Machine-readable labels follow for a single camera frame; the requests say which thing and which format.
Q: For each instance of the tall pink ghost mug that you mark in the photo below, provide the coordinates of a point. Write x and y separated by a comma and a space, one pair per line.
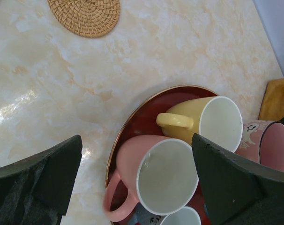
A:
263, 142

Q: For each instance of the red round tray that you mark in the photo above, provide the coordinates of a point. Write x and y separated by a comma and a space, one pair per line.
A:
143, 122

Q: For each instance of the grey blue mug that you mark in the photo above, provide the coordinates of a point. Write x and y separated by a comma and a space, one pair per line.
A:
185, 216

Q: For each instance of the yellow tote bag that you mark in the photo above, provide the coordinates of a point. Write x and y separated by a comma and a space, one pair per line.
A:
272, 107

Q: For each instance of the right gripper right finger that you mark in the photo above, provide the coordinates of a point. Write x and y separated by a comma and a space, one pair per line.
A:
237, 191

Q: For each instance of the pink mug white inside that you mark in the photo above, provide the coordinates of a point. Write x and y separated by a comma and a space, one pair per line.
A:
156, 171

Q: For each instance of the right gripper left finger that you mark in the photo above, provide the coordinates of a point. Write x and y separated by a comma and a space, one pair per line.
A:
37, 190

